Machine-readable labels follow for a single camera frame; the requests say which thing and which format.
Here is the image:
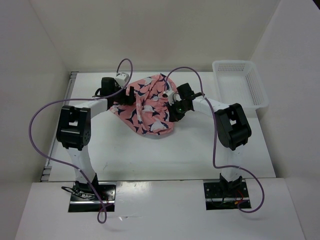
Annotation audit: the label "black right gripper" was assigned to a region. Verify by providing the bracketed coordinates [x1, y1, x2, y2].
[166, 99, 190, 123]

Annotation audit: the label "pink shark print shorts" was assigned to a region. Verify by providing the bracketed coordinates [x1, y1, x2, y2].
[110, 73, 177, 136]

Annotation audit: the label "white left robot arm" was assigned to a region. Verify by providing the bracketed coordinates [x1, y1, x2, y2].
[56, 73, 136, 200]

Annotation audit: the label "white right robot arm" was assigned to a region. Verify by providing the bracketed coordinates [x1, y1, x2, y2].
[163, 83, 252, 197]

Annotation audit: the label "white plastic basket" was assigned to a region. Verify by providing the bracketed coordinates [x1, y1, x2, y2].
[212, 60, 269, 110]

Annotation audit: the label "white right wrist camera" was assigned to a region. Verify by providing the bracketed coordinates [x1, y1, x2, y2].
[162, 90, 180, 106]

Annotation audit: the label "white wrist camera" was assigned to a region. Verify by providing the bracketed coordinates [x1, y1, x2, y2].
[162, 90, 180, 106]
[114, 72, 130, 88]

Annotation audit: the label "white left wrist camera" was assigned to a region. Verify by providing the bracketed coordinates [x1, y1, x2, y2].
[114, 72, 130, 88]

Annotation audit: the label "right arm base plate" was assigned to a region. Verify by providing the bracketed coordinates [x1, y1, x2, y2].
[203, 180, 251, 211]

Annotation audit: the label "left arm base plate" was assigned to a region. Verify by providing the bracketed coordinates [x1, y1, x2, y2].
[61, 181, 117, 213]

